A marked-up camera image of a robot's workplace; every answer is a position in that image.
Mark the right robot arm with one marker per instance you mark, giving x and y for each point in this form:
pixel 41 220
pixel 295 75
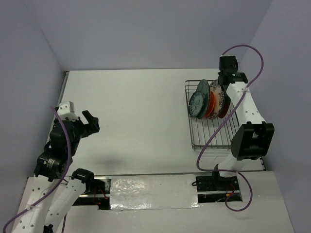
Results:
pixel 254 135

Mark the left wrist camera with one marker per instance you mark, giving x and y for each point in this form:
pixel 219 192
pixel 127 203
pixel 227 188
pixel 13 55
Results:
pixel 65 109

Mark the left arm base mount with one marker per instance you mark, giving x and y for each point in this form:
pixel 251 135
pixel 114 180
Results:
pixel 98 194

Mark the dark teal blossom plate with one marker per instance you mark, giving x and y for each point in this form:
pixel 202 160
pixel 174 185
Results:
pixel 204 89

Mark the wire dish rack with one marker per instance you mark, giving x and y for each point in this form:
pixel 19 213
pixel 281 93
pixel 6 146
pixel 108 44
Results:
pixel 202 129

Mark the silver foil cover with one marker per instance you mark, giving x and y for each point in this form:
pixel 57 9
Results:
pixel 153 192

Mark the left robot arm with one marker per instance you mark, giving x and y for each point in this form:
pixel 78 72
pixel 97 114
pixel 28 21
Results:
pixel 44 212

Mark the white blue floral plate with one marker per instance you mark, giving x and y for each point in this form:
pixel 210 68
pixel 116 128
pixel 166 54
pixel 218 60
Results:
pixel 219 97

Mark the orange plate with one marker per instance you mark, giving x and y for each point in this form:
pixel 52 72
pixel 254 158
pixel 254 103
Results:
pixel 211 104

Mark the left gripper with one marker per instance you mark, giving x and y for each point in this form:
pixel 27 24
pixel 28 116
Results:
pixel 88 128

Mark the red plate with teal flower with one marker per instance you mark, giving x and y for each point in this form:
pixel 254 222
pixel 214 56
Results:
pixel 225 107

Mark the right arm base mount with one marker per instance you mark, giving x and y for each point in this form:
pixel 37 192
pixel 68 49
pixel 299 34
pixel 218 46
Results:
pixel 206 184

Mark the small blue patterned plate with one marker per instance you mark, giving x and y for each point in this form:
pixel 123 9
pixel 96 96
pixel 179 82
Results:
pixel 195 104

